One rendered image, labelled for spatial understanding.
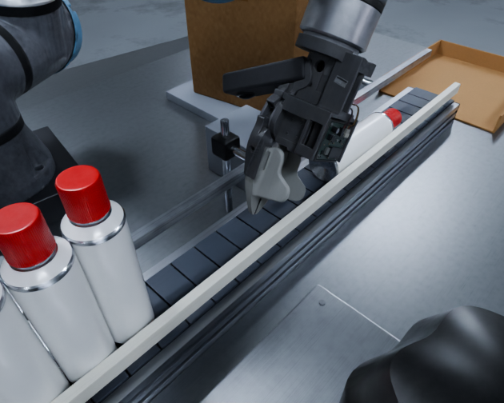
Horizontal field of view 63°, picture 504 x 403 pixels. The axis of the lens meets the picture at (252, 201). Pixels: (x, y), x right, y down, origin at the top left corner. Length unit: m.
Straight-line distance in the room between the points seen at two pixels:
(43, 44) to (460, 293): 0.67
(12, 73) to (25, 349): 0.39
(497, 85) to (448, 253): 0.59
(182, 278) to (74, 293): 0.18
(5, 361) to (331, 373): 0.28
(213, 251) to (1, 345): 0.27
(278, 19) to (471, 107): 0.48
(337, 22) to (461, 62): 0.83
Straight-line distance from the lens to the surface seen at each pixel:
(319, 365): 0.45
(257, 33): 0.79
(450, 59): 1.25
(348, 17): 0.44
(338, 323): 0.47
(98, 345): 0.41
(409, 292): 0.58
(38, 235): 0.31
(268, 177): 0.47
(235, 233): 0.55
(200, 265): 0.51
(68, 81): 1.12
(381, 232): 0.65
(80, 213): 0.33
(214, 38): 0.85
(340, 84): 0.44
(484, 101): 1.07
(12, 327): 0.35
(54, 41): 0.70
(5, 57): 0.65
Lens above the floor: 1.28
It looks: 42 degrees down
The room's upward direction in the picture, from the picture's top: straight up
